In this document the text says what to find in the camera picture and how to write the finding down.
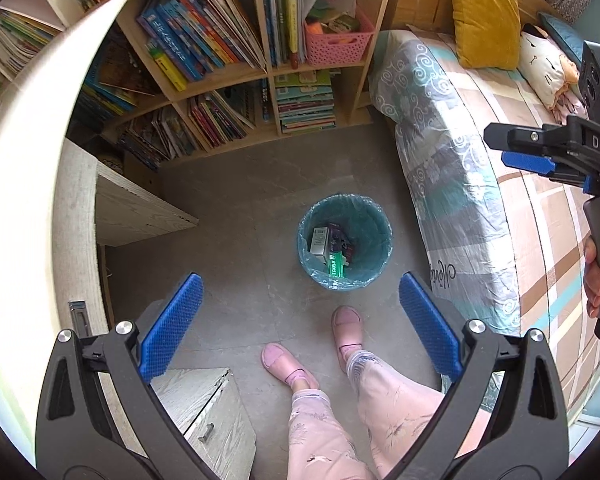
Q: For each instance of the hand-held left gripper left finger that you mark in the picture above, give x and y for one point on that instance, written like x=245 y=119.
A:
x=172 y=330

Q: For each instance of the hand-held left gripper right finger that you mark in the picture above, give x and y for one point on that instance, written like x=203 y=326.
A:
x=430 y=330

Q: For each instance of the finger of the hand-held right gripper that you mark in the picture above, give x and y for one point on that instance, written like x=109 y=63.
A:
x=527 y=161
x=520 y=136

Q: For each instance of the blue trash bin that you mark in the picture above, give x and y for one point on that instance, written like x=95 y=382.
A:
x=370 y=240

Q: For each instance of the small magenta box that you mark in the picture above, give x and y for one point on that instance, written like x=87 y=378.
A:
x=351 y=251

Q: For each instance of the green toothpaste box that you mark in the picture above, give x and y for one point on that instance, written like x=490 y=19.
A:
x=336 y=266

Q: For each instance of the purple packet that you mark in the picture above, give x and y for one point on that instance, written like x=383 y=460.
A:
x=337 y=235

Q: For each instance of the long white barcode box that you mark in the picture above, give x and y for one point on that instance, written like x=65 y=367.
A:
x=320 y=241

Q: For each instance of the white cat plush pillow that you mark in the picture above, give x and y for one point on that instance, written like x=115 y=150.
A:
x=545 y=65

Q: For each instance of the person's right pink shoe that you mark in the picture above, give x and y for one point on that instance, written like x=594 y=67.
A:
x=347 y=332

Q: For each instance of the person's pink shoe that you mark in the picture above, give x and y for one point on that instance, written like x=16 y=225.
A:
x=285 y=362
x=347 y=332

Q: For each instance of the grey and teal patterned quilt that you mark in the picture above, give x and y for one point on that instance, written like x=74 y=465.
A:
x=445 y=175

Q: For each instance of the plaid bed sheet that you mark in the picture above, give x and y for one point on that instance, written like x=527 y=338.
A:
x=545 y=260

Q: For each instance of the grey wood drawer cabinet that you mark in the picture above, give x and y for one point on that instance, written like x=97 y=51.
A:
x=210 y=425

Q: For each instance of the person's pink trousers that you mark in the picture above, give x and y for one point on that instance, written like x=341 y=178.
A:
x=380 y=425

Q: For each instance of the blue pillow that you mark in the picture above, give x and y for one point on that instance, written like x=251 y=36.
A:
x=562 y=35

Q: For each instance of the person's left pink shoe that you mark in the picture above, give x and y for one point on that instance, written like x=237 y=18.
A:
x=285 y=362

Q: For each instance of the yellow pillow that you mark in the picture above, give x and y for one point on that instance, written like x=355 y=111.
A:
x=485 y=15

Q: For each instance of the grey wood desk panel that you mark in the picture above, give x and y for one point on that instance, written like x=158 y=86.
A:
x=130 y=205

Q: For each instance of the wooden floor bookshelf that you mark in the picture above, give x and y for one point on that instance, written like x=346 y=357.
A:
x=352 y=90

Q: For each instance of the pink plastic basket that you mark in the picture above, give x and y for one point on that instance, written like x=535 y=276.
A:
x=337 y=50

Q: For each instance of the flat stack of books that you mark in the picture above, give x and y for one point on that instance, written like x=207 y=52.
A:
x=305 y=105

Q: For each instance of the row of leaning picture books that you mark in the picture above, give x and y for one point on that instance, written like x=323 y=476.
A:
x=220 y=115

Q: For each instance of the pile of dark picture books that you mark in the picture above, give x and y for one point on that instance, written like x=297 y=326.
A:
x=130 y=110

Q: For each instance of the assorted colourful toy packets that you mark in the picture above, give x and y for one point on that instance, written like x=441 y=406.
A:
x=332 y=12

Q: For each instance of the row of upright books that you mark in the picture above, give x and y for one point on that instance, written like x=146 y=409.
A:
x=287 y=15

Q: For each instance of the row of blue children's books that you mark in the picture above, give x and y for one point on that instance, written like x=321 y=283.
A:
x=200 y=30

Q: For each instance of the metal bracket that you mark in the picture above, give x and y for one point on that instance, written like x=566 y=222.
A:
x=80 y=317

